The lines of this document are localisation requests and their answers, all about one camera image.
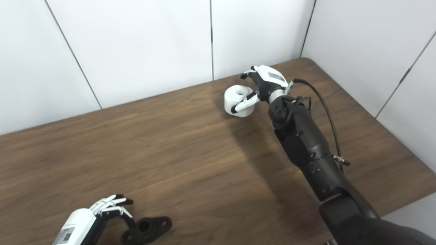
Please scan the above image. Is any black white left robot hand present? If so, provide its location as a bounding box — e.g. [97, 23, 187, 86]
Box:
[52, 194, 134, 245]

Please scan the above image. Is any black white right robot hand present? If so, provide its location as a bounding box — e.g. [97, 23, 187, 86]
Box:
[231, 65, 290, 114]

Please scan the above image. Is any round white piece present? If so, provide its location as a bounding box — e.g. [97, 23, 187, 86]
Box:
[224, 85, 256, 118]

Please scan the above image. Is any black flanged holder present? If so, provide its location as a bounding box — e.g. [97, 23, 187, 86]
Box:
[121, 216, 173, 245]

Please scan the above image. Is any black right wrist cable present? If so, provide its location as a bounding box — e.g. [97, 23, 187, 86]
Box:
[285, 78, 351, 172]

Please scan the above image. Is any thin black right arm wire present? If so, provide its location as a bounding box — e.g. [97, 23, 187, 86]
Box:
[294, 96, 312, 112]

